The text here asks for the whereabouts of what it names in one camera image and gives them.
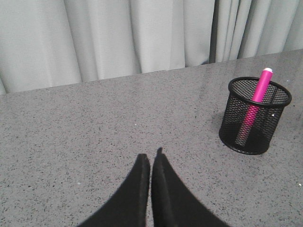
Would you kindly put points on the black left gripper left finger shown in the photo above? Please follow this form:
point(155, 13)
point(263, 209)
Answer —
point(127, 206)

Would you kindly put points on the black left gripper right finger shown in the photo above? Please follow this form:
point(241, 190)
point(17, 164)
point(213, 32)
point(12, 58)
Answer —
point(173, 205)

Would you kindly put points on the pink marker pen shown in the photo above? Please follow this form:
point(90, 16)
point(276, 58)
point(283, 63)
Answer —
point(260, 89)

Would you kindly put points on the black mesh pen holder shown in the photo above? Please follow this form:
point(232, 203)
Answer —
point(241, 91)

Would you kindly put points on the grey curtain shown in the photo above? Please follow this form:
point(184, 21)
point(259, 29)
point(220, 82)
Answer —
point(48, 43)

